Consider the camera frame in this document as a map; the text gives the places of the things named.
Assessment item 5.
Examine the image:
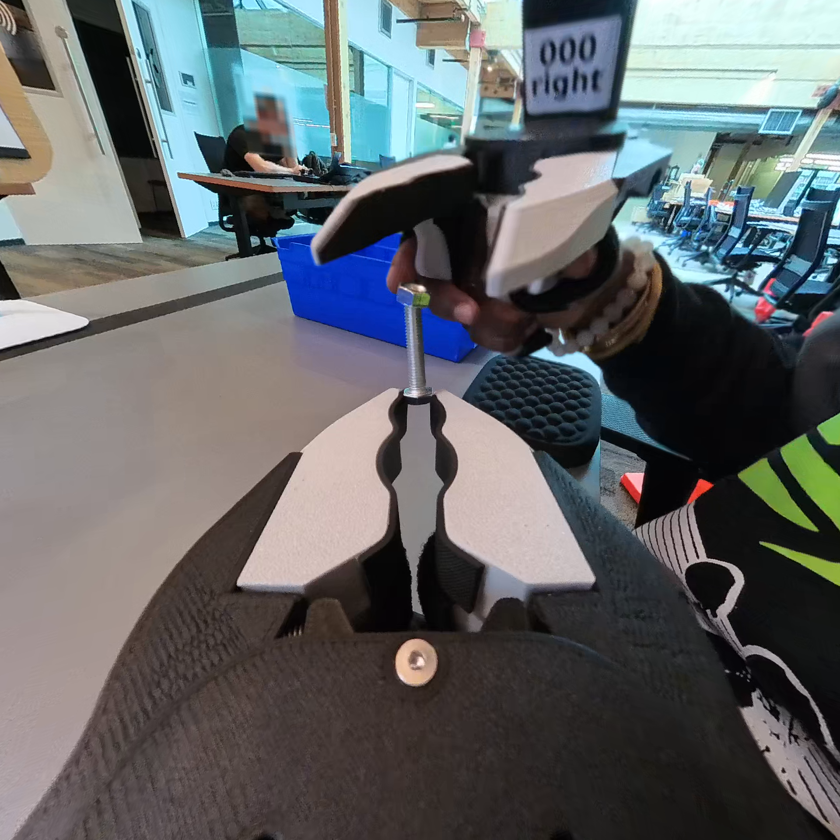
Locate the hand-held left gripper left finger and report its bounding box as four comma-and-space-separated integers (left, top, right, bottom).
237, 389, 412, 618

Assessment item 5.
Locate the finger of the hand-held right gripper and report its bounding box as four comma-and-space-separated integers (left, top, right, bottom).
483, 149, 623, 303
310, 153, 493, 283

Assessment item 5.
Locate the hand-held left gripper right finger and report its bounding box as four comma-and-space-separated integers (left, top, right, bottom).
427, 389, 595, 618

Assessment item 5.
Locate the blue plastic bin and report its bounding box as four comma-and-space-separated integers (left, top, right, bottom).
275, 231, 480, 363

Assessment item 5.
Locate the long thin silver bolt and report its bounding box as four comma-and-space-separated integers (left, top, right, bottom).
398, 284, 434, 404

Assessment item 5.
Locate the person's right forearm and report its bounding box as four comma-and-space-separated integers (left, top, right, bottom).
591, 256, 840, 480

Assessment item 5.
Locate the black round cushion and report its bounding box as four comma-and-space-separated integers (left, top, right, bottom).
462, 355, 605, 469

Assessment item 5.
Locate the small red object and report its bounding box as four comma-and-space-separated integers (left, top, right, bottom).
620, 470, 716, 506

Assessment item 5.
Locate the wooden office desk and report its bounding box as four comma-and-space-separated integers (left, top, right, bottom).
178, 171, 353, 257

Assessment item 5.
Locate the wooden pillar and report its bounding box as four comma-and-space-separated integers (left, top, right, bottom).
325, 0, 353, 161

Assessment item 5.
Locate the black printed shirt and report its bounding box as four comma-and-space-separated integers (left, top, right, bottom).
637, 414, 840, 788

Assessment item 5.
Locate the instruction sign board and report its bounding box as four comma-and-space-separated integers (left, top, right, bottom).
0, 46, 53, 198

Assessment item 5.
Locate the white bead bracelet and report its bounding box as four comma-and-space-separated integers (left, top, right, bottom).
545, 237, 657, 358

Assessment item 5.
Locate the gold bracelet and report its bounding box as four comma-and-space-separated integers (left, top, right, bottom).
584, 256, 666, 362

